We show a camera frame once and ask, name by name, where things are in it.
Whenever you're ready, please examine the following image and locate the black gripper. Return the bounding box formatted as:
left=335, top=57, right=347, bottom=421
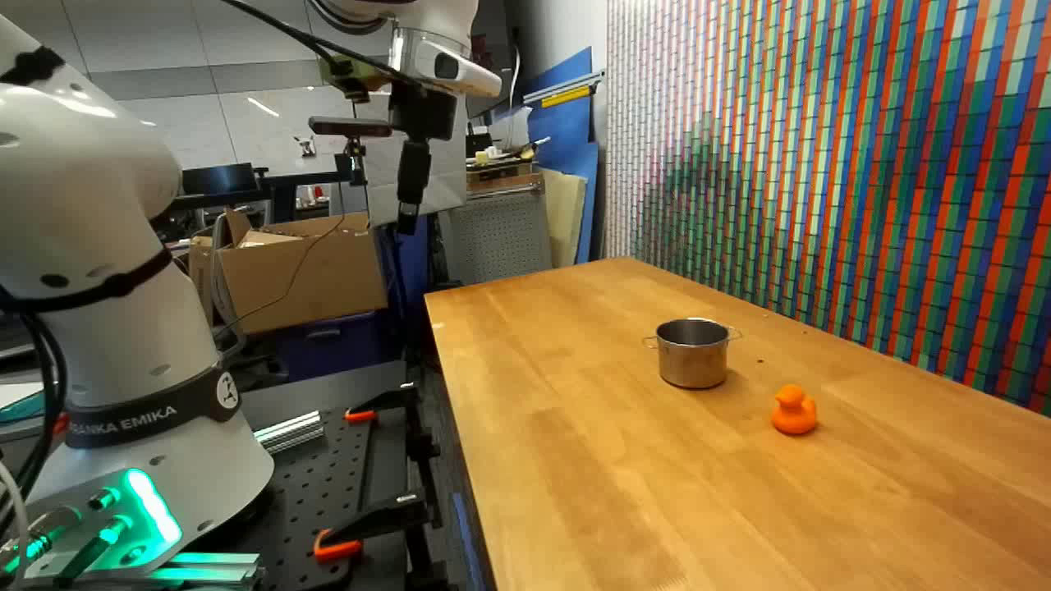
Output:
left=388, top=82, right=460, bottom=237

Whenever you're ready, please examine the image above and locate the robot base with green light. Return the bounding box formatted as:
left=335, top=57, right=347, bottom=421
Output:
left=0, top=462, right=267, bottom=591

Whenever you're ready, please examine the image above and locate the small steel pot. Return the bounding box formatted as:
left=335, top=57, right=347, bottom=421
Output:
left=654, top=314, right=733, bottom=393

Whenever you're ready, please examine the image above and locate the orange rubber duck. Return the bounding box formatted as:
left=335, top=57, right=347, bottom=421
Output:
left=767, top=380, right=822, bottom=441

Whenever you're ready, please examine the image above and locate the white sheet panel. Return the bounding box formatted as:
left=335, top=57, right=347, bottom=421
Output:
left=364, top=85, right=473, bottom=231

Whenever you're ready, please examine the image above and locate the grey cabinet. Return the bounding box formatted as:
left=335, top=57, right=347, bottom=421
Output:
left=436, top=191, right=557, bottom=290

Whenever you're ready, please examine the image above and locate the brown cardboard box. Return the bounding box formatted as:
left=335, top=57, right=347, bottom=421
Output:
left=187, top=207, right=392, bottom=339

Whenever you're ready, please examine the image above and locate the beige foam board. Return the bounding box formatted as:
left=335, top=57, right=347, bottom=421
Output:
left=543, top=166, right=590, bottom=268

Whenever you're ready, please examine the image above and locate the blue board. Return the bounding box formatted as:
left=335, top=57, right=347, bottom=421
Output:
left=525, top=47, right=607, bottom=267

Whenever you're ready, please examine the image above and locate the aluminium extrusion bar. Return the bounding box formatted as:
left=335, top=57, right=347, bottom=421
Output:
left=248, top=408, right=329, bottom=457

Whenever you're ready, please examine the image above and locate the black perforated breadboard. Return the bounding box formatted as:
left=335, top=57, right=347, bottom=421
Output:
left=199, top=402, right=442, bottom=591

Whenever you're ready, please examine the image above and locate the black bar camera on stand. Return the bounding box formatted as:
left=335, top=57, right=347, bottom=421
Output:
left=305, top=115, right=395, bottom=141

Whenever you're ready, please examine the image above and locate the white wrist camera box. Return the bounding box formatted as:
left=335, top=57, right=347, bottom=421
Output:
left=392, top=26, right=510, bottom=105

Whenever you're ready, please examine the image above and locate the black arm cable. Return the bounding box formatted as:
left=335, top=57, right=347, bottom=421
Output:
left=222, top=0, right=401, bottom=87

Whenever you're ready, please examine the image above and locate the black vertical clamp post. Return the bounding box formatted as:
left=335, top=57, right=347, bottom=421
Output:
left=395, top=374, right=445, bottom=591

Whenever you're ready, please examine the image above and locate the large orange-handled clamp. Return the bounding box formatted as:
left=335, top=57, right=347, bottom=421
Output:
left=308, top=524, right=369, bottom=568

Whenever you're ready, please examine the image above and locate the black base cable bundle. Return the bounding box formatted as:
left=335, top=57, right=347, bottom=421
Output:
left=0, top=307, right=71, bottom=517

